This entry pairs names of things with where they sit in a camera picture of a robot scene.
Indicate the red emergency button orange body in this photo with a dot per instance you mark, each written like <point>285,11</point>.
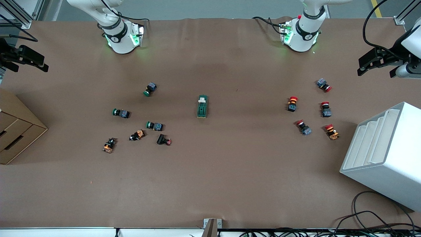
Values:
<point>331,131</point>

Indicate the aluminium frame profile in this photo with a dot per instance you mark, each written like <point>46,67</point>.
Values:
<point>399,20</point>
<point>18,14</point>

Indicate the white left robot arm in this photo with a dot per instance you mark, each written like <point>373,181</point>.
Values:
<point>306,33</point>

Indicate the brown cardboard drawer box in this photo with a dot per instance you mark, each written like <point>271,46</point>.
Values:
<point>16,131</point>

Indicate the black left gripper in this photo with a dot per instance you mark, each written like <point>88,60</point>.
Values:
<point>393,56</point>

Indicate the green push button blue body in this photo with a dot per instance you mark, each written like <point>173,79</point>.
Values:
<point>150,89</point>
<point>121,113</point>
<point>154,125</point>

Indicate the red emergency button blue body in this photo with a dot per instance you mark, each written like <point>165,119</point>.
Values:
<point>324,85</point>
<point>326,110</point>

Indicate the black push button red block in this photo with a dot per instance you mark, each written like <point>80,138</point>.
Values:
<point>162,139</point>

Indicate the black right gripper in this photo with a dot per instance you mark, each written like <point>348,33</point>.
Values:
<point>7,54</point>

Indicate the white table edge rail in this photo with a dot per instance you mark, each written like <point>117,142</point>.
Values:
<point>65,233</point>

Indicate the black push button orange body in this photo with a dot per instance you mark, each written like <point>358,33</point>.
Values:
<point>109,145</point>
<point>137,135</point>

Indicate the metal table edge bracket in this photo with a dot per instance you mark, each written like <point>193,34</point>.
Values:
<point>210,228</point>

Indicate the red emergency button orange-striped collar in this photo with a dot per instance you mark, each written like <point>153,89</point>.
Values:
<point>292,103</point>

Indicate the white plastic tiered storage bin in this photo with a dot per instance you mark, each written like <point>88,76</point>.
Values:
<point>388,164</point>

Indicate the green terminal block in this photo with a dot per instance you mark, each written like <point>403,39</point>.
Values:
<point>202,110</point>

